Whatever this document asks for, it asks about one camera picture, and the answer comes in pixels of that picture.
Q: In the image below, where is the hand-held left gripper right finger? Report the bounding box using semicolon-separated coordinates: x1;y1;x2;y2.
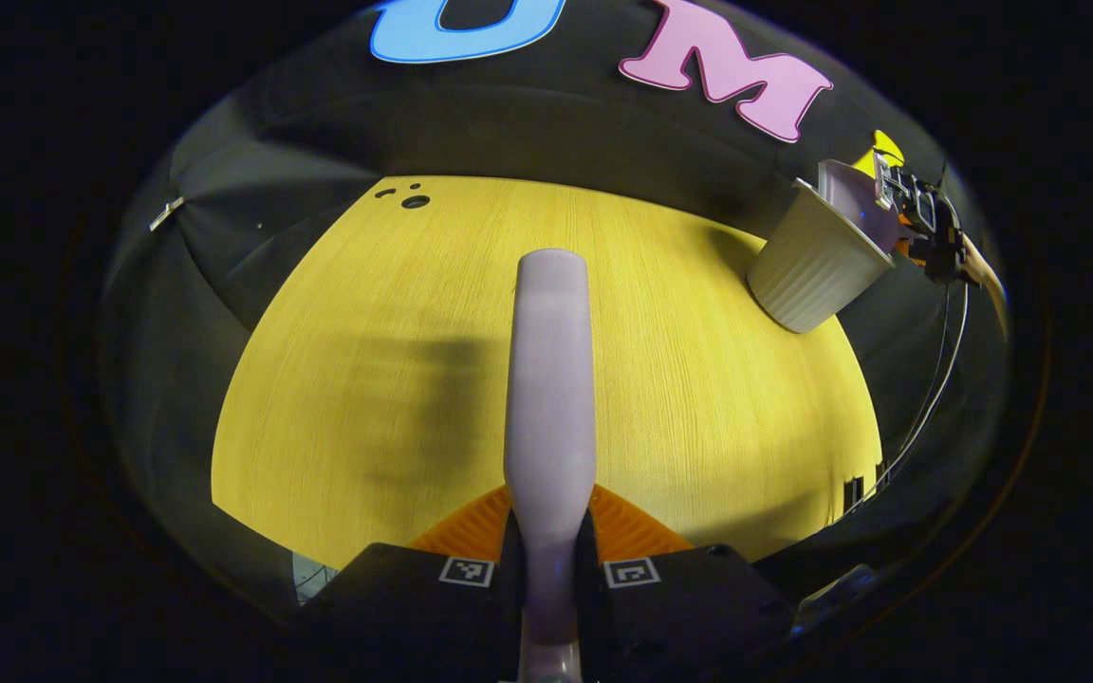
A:
573;487;794;679

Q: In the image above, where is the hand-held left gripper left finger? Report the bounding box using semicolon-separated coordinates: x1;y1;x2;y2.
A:
298;487;524;679

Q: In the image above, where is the pale pink dustpan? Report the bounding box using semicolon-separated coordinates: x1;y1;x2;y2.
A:
817;159;900;253

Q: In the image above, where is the grey ribbed garbage bin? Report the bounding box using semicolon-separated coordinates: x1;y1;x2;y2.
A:
747;178;897;334

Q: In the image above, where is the pale pink small broom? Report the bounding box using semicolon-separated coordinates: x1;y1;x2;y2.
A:
503;249;598;683

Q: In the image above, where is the yellow wooden desktop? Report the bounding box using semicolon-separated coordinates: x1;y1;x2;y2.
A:
212;175;884;570

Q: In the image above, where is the thin black cable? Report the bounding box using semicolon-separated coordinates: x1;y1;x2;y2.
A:
841;283;971;515

